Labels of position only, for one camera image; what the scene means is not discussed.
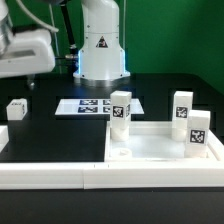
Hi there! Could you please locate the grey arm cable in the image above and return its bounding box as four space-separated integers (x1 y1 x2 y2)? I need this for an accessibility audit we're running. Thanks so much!
14 0 60 34

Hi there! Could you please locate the white U-shaped obstacle fence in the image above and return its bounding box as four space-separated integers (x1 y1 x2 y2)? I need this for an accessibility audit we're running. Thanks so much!
0 125 224 190

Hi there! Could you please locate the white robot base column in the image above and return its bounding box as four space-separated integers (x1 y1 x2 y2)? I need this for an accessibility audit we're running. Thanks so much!
73 0 130 86

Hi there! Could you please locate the white base tag plate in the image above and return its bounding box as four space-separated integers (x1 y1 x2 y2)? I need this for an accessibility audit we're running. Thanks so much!
55 98 144 116

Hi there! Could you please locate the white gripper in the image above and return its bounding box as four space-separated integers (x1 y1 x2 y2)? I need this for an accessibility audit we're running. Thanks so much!
0 29 55 90

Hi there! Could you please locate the white square tabletop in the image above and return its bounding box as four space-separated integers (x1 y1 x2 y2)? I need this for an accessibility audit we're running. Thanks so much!
104 121 224 162

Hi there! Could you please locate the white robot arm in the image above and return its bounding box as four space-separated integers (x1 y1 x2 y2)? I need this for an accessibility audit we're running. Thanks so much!
0 0 55 89

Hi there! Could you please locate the black cable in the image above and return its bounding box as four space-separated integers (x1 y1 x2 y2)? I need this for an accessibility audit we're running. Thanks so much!
54 54 80 62

